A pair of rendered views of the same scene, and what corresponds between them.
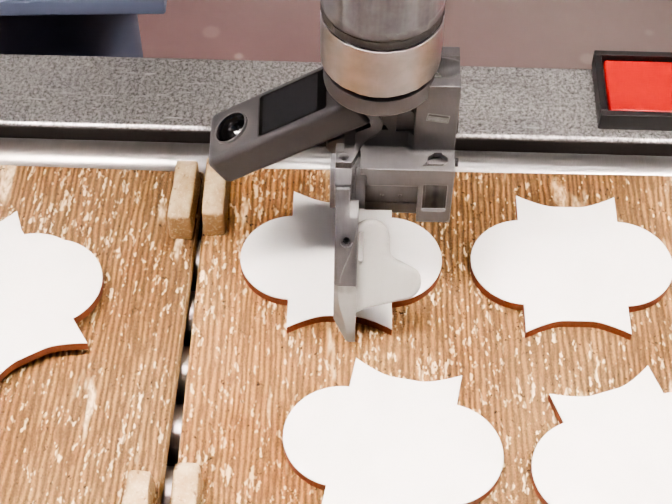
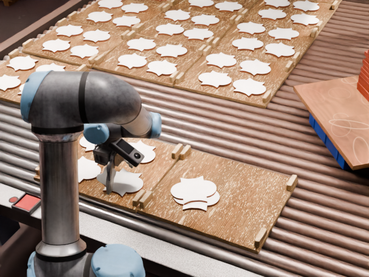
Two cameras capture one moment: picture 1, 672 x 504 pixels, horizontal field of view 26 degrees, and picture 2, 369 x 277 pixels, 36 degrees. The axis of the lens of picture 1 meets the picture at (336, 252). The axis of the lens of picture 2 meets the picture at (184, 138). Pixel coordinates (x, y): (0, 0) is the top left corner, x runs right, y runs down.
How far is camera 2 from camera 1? 2.08 m
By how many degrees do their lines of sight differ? 89
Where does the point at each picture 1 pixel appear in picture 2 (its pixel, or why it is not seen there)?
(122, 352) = (174, 180)
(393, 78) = not seen: hidden behind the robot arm
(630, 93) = (32, 201)
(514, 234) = (86, 176)
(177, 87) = (128, 241)
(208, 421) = (165, 166)
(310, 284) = (132, 178)
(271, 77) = (104, 236)
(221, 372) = (157, 172)
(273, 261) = (135, 184)
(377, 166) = not seen: hidden behind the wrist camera
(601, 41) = not seen: outside the picture
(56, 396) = (190, 176)
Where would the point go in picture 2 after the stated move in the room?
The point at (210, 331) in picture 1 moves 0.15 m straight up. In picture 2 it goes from (155, 179) to (152, 143)
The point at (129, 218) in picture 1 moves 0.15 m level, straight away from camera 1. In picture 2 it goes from (158, 204) to (146, 238)
